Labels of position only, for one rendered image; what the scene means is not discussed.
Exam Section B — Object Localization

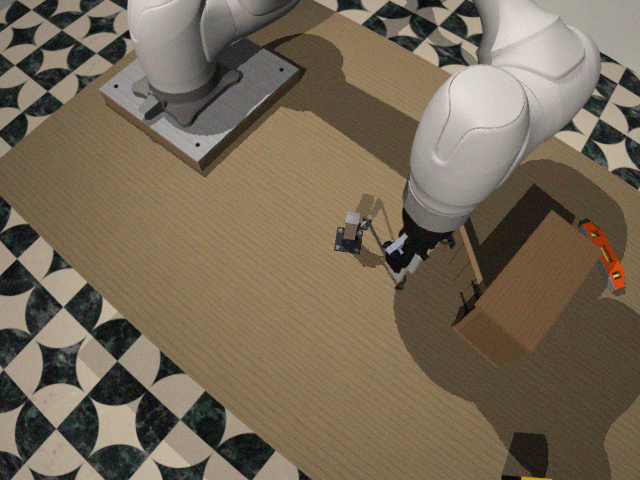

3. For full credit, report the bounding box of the orange spirit level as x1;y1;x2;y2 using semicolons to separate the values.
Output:
578;222;625;292

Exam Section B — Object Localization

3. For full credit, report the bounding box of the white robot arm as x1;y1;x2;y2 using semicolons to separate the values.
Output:
127;0;601;233

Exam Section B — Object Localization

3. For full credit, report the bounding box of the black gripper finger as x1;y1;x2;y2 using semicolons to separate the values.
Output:
408;241;439;274
382;233;427;283

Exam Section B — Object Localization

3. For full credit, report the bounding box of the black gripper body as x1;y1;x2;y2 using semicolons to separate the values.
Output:
399;206;453;246

